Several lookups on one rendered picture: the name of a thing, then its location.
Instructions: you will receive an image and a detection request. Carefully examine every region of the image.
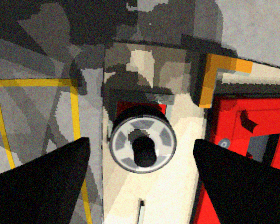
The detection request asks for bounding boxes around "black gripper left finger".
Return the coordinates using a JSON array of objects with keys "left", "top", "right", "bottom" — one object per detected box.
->
[{"left": 0, "top": 137, "right": 91, "bottom": 224}]

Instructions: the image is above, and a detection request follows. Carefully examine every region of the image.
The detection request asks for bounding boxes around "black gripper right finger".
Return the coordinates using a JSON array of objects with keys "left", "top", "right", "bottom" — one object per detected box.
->
[{"left": 192, "top": 138, "right": 280, "bottom": 224}]

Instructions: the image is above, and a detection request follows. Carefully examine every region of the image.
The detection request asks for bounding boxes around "yellow rectangular outline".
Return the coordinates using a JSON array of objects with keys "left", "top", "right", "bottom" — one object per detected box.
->
[{"left": 0, "top": 78, "right": 92, "bottom": 224}]

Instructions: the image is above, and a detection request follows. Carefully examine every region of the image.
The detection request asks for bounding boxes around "black rubber tyre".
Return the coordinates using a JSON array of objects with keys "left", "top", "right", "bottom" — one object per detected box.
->
[{"left": 109, "top": 104, "right": 176, "bottom": 173}]

